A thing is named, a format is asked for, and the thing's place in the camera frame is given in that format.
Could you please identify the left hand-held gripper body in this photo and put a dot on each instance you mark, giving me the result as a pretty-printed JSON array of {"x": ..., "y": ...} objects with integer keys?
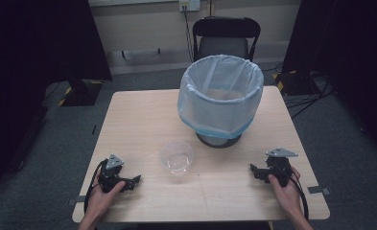
[{"x": 112, "y": 169}]

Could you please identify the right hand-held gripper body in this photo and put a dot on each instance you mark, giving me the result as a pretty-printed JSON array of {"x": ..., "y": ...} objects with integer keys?
[{"x": 279, "y": 166}]

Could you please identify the clear plastic cup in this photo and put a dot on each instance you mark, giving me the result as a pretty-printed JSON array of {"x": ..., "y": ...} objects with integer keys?
[{"x": 176, "y": 157}]

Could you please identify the dark round trash bin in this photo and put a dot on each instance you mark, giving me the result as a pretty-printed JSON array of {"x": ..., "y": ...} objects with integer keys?
[{"x": 218, "y": 142}]

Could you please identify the bin with blue liner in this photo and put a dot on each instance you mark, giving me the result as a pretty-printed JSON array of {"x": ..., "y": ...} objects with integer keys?
[{"x": 219, "y": 110}]

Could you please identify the person's right hand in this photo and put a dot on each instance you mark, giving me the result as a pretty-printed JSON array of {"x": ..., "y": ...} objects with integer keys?
[{"x": 287, "y": 196}]

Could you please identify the person's left hand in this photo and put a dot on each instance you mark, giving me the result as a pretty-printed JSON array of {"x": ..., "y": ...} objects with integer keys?
[{"x": 101, "y": 199}]

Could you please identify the small black tape strip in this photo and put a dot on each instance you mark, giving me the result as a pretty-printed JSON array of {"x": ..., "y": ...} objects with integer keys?
[{"x": 94, "y": 129}]

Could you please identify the grey tape strip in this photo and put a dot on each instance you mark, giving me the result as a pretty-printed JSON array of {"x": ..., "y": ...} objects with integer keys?
[
  {"x": 77, "y": 200},
  {"x": 318, "y": 190}
]

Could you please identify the black stand base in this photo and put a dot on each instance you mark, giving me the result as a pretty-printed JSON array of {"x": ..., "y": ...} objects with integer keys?
[
  {"x": 82, "y": 94},
  {"x": 296, "y": 83}
]

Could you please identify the black curtain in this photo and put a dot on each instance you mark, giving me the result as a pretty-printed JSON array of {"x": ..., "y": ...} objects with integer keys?
[
  {"x": 32, "y": 64},
  {"x": 352, "y": 64}
]

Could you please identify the black folding chair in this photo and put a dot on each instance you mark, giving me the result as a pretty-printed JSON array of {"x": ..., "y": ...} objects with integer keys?
[{"x": 224, "y": 32}]

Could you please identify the white wall socket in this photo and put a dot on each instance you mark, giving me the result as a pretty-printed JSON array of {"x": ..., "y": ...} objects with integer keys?
[{"x": 189, "y": 4}]

